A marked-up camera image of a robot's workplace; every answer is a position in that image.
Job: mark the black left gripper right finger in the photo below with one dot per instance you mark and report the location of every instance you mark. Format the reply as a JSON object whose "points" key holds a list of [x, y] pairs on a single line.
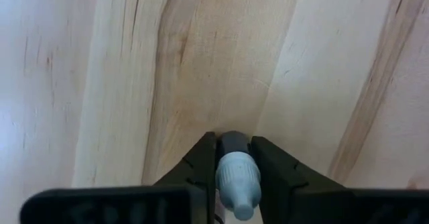
{"points": [[285, 197]]}

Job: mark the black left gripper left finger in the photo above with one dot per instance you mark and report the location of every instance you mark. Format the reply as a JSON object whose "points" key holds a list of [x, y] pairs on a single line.
{"points": [[194, 197]]}

